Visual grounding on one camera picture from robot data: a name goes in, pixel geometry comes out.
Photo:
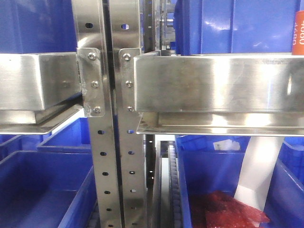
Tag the lower right blue bin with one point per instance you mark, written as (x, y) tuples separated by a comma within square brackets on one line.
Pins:
[(203, 170)]

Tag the upper right blue bin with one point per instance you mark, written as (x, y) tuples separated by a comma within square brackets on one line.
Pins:
[(234, 26)]

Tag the upper left blue bin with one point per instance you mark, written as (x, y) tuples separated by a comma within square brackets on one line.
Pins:
[(36, 26)]

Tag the perforated steel upright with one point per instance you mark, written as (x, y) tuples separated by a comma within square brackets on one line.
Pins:
[(126, 40), (92, 56)]

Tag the right perforated steel upright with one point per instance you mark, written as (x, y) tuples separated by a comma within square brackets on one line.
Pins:
[(126, 40)]

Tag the black roller track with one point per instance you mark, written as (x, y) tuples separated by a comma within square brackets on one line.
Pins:
[(171, 210)]

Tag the blue bin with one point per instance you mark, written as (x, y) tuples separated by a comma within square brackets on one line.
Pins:
[(234, 26), (36, 26), (203, 170), (292, 156), (47, 181)]

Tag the left steel shelf tray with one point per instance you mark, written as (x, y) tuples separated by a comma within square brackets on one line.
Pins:
[(38, 92)]

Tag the lower left blue bin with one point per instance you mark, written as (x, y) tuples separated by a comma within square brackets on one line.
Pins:
[(47, 181)]

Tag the left perforated steel upright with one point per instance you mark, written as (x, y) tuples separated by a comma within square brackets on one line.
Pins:
[(92, 56)]

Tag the red plastic bag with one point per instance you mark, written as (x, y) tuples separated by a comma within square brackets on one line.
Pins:
[(219, 210)]

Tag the far right blue bin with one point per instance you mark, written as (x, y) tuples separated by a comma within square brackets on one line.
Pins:
[(292, 156)]

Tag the orange capacitor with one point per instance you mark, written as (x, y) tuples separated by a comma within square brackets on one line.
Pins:
[(298, 35)]

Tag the white paper sheet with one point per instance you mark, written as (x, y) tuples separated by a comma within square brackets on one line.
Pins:
[(257, 170)]

